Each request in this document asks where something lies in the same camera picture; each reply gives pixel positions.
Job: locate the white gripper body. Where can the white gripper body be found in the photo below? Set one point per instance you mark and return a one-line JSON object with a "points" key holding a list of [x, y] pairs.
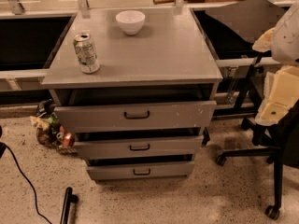
{"points": [[287, 42]]}

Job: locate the grey bottom drawer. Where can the grey bottom drawer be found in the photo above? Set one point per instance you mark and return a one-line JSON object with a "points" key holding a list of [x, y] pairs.
{"points": [[143, 170]]}

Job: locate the grey drawer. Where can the grey drawer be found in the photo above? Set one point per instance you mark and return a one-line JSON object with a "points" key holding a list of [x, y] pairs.
{"points": [[143, 170], [143, 147], [113, 118]]}

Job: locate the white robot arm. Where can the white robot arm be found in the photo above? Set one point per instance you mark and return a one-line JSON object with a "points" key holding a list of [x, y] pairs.
{"points": [[283, 39]]}

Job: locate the grey top drawer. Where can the grey top drawer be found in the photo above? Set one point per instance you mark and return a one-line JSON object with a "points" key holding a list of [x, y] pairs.
{"points": [[113, 118]]}

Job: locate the grey middle drawer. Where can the grey middle drawer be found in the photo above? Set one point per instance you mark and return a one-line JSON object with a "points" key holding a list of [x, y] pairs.
{"points": [[143, 147]]}

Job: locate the grey drawer cabinet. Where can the grey drawer cabinet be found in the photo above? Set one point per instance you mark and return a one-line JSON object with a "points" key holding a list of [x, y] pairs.
{"points": [[168, 61]]}

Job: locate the wooden rolling pin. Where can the wooden rolling pin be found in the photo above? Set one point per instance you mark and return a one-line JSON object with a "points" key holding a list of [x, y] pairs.
{"points": [[158, 2]]}

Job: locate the white ceramic bowl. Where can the white ceramic bowl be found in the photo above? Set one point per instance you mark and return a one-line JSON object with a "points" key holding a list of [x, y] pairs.
{"points": [[130, 21]]}

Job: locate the green white soda can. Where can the green white soda can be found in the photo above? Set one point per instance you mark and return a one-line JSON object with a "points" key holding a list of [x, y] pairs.
{"points": [[86, 53]]}

